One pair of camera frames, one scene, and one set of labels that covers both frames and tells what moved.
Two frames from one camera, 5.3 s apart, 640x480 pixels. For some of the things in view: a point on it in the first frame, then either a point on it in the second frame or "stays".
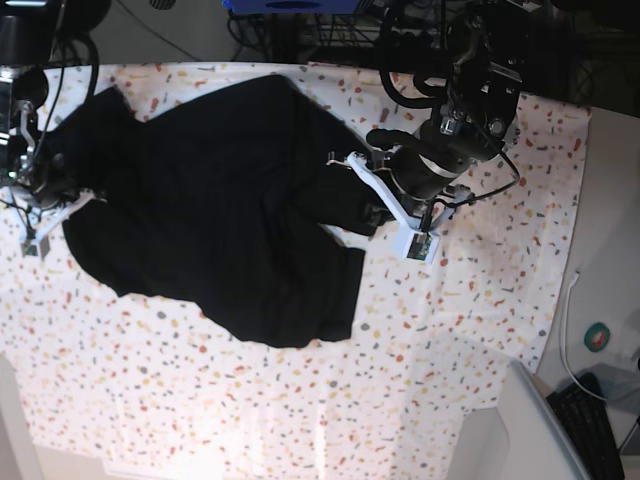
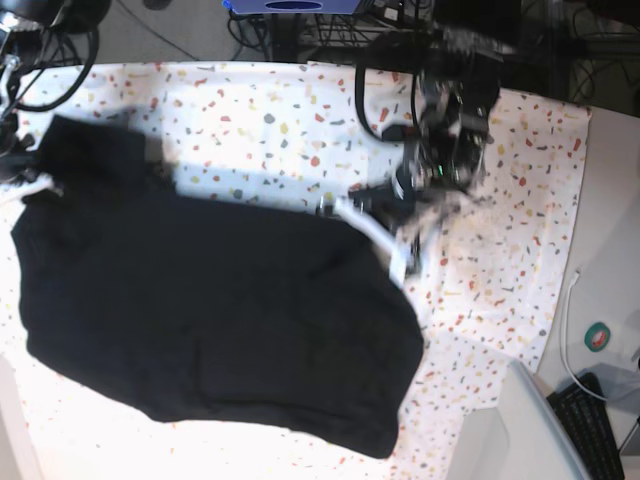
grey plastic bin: x=519 y=439 stays
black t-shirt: x=238 y=207 → x=245 y=316
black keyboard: x=580 y=409 stays
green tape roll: x=596 y=337 stays
